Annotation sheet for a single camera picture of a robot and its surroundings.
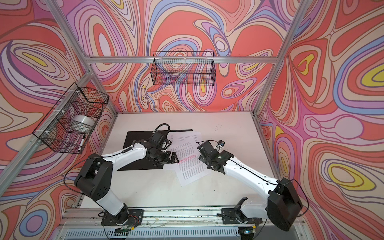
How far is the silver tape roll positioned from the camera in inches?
28.3

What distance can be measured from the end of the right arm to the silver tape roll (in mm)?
557

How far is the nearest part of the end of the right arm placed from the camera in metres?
0.57
